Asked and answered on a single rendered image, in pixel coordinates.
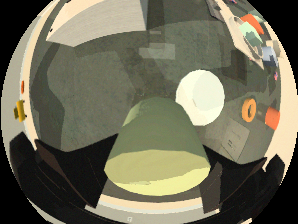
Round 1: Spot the cream-white round dish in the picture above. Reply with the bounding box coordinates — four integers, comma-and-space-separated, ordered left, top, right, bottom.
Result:
176, 69, 225, 125

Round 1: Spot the cream balance beam with square pans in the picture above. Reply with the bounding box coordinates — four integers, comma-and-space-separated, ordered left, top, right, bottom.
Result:
205, 0, 263, 71

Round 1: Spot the orange ring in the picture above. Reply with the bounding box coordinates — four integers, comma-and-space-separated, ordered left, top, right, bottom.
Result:
242, 99, 257, 123

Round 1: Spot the orange cylinder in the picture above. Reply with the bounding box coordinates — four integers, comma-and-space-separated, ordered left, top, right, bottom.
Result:
241, 14, 263, 35
265, 105, 279, 131

